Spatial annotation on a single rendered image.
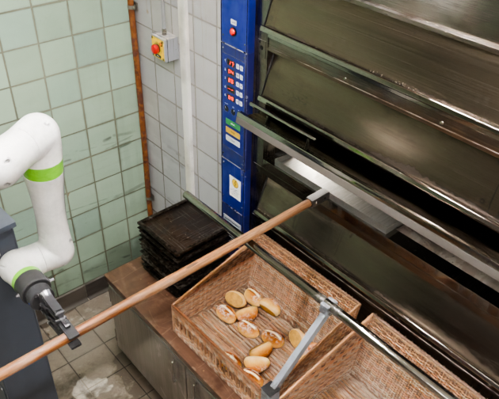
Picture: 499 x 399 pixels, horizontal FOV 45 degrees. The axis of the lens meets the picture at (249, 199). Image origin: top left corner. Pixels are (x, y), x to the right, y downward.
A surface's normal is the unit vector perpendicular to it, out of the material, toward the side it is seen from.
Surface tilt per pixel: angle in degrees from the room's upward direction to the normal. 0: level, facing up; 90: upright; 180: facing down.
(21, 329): 90
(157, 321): 0
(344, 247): 70
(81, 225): 90
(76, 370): 0
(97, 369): 0
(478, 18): 90
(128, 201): 90
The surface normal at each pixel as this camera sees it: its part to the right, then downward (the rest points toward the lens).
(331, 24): -0.71, 0.07
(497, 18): -0.76, 0.37
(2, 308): 0.70, 0.43
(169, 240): 0.02, -0.80
